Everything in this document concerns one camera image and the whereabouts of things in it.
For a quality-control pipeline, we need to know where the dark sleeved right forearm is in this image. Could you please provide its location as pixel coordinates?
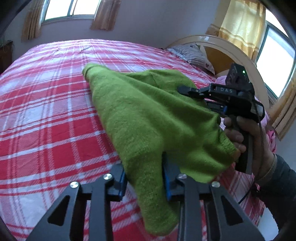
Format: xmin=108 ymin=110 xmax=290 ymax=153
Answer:
xmin=257 ymin=155 xmax=295 ymax=230

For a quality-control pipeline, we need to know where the beige right curtain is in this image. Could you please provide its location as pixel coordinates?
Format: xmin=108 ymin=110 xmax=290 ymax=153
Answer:
xmin=90 ymin=0 xmax=121 ymax=31

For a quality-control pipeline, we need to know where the grey patterned pillow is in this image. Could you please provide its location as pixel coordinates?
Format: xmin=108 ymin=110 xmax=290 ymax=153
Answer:
xmin=167 ymin=43 xmax=215 ymax=75

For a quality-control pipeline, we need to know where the beige curtain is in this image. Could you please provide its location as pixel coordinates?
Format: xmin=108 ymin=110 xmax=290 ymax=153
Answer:
xmin=90 ymin=0 xmax=121 ymax=31
xmin=21 ymin=0 xmax=47 ymax=42

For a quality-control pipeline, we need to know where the side window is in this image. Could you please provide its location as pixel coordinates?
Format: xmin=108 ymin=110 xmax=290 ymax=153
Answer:
xmin=257 ymin=10 xmax=295 ymax=102

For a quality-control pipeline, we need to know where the yellow side curtain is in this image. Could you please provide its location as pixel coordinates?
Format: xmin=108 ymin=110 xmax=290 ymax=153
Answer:
xmin=206 ymin=0 xmax=266 ymax=62

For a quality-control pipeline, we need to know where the green knitted sweater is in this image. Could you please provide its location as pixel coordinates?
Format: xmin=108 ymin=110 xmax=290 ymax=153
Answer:
xmin=83 ymin=64 xmax=236 ymax=235

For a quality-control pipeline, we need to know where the person's right hand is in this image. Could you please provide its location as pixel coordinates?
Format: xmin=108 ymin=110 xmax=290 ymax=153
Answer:
xmin=223 ymin=116 xmax=274 ymax=180

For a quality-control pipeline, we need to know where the red white plaid bedsheet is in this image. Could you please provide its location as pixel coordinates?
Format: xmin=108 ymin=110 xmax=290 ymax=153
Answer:
xmin=0 ymin=39 xmax=276 ymax=241

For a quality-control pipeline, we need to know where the beige left curtain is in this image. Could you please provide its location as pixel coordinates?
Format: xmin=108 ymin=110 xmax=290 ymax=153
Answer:
xmin=21 ymin=0 xmax=47 ymax=42

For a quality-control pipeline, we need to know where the far window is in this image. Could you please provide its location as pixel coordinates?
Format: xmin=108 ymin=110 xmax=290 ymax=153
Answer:
xmin=42 ymin=0 xmax=101 ymax=24

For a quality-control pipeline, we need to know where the dark wooden desk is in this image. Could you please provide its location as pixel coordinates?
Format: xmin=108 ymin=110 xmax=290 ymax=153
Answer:
xmin=0 ymin=40 xmax=13 ymax=74

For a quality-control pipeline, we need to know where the cream round headboard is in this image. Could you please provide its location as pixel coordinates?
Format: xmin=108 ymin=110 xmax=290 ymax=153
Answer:
xmin=168 ymin=35 xmax=270 ymax=111

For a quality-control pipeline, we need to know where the pink folded blanket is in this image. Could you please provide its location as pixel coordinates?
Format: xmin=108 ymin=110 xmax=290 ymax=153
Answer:
xmin=215 ymin=75 xmax=276 ymax=154

